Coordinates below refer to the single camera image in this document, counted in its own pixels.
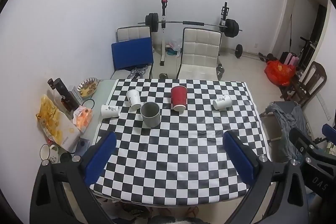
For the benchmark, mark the plain white paper cup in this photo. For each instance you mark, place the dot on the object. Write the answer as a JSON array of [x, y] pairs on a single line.
[[134, 100]]

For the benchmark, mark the dark small cup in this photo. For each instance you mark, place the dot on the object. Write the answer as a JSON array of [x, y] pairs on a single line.
[[65, 157]]

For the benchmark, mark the blue flat box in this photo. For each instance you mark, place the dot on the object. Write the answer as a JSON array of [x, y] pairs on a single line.
[[82, 146]]

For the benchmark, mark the grey cup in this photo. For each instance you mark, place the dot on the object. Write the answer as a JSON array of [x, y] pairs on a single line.
[[151, 117]]

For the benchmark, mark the orange snack packet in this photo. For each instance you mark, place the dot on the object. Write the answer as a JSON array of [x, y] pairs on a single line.
[[83, 117]]

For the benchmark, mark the black barbell stand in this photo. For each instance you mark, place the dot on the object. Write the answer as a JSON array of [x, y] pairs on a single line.
[[224, 15]]

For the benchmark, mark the dark wooden chair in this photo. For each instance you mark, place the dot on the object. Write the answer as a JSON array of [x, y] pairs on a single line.
[[311, 82]]

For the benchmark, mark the glass bowl with food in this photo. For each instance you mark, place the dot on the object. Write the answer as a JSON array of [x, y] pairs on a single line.
[[88, 86]]

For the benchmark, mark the white printed paper cup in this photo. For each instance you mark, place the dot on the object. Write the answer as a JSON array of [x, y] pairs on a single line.
[[110, 111], [222, 102]]

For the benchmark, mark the grey cloth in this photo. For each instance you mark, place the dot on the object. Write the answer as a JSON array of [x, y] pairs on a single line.
[[291, 119]]

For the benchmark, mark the white cardboard box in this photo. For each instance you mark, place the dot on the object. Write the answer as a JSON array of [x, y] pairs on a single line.
[[67, 132]]

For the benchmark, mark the black white checkered tablecloth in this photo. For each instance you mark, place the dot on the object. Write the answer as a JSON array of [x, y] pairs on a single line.
[[178, 150]]

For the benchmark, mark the long barbell with black plates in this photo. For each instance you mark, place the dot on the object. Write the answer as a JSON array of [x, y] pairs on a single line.
[[193, 22]]

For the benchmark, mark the yellow snack bag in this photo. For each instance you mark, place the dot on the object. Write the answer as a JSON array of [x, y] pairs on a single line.
[[48, 116]]

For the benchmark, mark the red plastic bag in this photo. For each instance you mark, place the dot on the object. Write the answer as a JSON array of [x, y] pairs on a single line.
[[279, 72]]

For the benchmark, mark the red paper cup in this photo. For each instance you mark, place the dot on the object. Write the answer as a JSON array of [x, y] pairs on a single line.
[[179, 98]]

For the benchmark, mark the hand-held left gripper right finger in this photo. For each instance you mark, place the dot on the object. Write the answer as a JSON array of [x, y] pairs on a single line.
[[239, 158]]

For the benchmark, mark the white barbell stand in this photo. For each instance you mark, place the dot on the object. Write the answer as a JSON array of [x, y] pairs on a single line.
[[163, 37]]

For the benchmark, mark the white padded chair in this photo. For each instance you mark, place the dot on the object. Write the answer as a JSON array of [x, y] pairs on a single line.
[[199, 53], [132, 33]]

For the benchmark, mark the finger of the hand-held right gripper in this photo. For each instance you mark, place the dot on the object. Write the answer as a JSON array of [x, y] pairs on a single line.
[[302, 144], [330, 130]]

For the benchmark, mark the pink suitcase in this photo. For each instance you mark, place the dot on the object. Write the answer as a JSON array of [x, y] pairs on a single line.
[[292, 59]]

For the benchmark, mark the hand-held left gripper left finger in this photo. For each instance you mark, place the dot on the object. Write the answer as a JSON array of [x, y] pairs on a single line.
[[101, 158]]

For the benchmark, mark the black scooter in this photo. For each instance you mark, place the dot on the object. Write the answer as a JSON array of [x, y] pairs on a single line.
[[305, 49]]

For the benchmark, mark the black bottle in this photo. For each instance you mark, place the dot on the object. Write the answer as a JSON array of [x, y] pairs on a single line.
[[65, 94]]

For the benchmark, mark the clear plastic bag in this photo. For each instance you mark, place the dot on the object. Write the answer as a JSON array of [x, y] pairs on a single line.
[[175, 45]]

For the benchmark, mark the white enamel mug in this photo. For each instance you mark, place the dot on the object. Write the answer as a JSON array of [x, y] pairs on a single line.
[[50, 154]]

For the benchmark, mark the short barbell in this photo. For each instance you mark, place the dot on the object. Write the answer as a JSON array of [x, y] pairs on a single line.
[[238, 50]]

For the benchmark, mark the blue board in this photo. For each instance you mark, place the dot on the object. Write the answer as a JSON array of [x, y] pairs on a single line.
[[132, 53]]

